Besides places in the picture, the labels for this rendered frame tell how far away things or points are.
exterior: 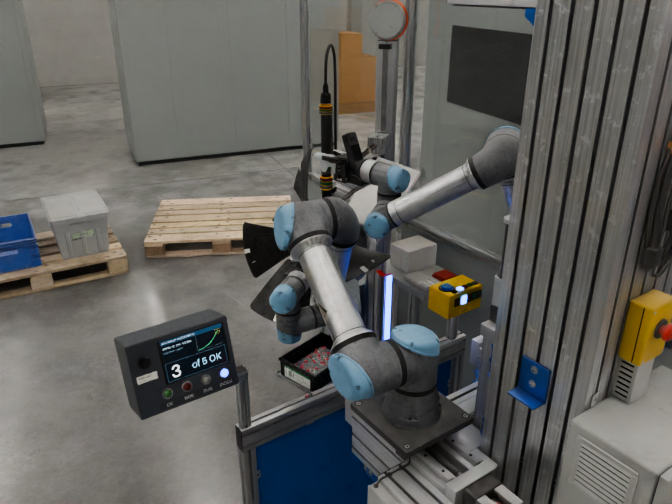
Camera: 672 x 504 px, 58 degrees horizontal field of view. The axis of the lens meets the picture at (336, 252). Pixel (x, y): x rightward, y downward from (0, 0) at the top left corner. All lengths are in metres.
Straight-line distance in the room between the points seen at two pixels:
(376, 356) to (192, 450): 1.82
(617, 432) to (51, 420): 2.78
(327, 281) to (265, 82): 6.34
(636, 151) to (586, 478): 0.65
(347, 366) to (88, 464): 1.99
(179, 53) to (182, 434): 5.12
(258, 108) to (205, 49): 0.93
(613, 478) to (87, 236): 4.10
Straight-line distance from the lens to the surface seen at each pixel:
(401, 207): 1.73
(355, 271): 1.98
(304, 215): 1.54
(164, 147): 7.60
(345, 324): 1.43
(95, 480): 3.08
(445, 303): 2.08
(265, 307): 2.19
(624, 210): 1.18
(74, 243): 4.84
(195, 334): 1.55
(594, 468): 1.36
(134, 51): 7.39
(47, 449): 3.32
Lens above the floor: 2.04
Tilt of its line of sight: 24 degrees down
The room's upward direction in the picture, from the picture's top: straight up
